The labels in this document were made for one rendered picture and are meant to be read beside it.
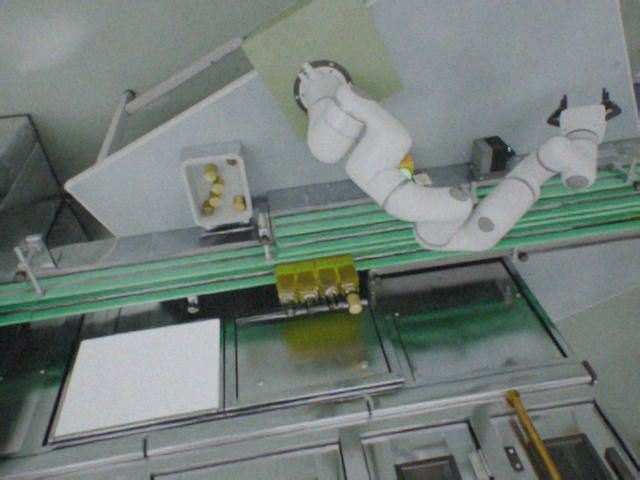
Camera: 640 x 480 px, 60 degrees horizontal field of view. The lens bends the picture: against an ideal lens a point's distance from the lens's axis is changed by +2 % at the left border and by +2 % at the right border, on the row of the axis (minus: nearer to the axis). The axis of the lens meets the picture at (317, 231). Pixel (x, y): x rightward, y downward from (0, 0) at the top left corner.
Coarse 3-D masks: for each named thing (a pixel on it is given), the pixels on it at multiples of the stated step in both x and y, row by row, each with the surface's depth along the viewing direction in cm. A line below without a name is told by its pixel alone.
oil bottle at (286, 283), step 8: (280, 264) 159; (288, 264) 158; (280, 272) 156; (288, 272) 156; (280, 280) 153; (288, 280) 153; (296, 280) 153; (280, 288) 150; (288, 288) 150; (296, 288) 151; (280, 296) 150; (288, 296) 149; (296, 296) 151
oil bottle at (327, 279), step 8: (328, 256) 160; (320, 264) 157; (328, 264) 157; (320, 272) 154; (328, 272) 154; (336, 272) 154; (320, 280) 152; (328, 280) 151; (336, 280) 151; (320, 288) 151; (328, 288) 150; (336, 288) 151
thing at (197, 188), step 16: (192, 160) 149; (208, 160) 150; (224, 160) 158; (240, 160) 151; (192, 176) 159; (224, 176) 161; (240, 176) 162; (192, 192) 157; (208, 192) 164; (224, 192) 165; (240, 192) 165; (192, 208) 158; (224, 208) 166; (208, 224) 162
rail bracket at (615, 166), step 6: (612, 162) 164; (618, 162) 163; (612, 168) 164; (618, 168) 162; (630, 168) 157; (624, 174) 159; (630, 174) 158; (624, 180) 159; (630, 180) 157; (636, 180) 156; (636, 186) 155
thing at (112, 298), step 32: (544, 224) 174; (576, 224) 173; (608, 224) 172; (352, 256) 169; (384, 256) 168; (416, 256) 166; (448, 256) 166; (128, 288) 165; (160, 288) 164; (192, 288) 163; (224, 288) 161; (0, 320) 158; (32, 320) 158
